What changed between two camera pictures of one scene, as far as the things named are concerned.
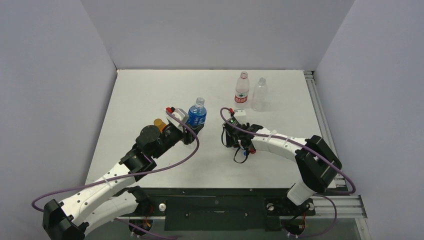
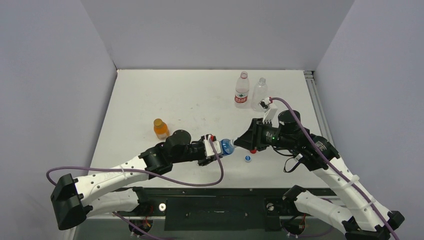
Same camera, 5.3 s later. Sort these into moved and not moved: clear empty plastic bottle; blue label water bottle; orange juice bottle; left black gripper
Moved: blue label water bottle; left black gripper
Not moved: clear empty plastic bottle; orange juice bottle
